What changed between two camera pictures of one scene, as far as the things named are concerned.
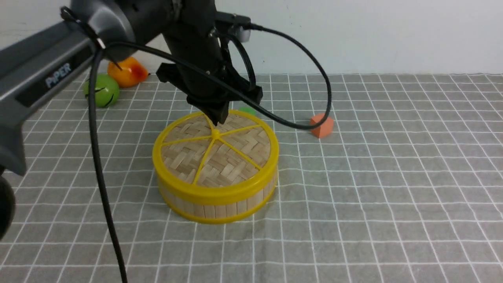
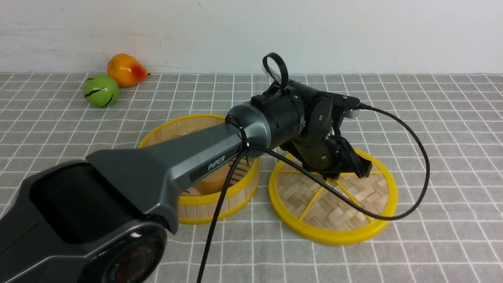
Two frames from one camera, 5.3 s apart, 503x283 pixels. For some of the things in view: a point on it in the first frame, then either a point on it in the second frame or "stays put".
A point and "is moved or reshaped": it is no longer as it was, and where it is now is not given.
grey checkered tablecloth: [382, 178] stays put
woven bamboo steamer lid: [192, 158] is moved or reshaped
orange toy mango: [133, 72] stays put
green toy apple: [107, 91] stays put
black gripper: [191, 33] -> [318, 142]
